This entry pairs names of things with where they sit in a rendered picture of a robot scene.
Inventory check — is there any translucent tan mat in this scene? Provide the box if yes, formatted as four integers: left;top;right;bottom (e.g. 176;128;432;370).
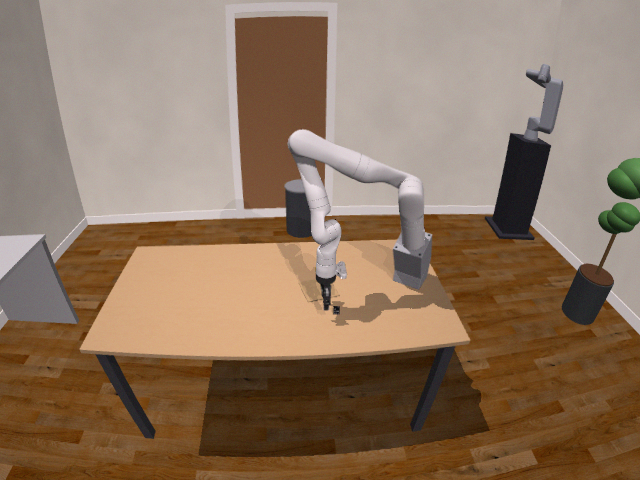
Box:
299;279;340;302

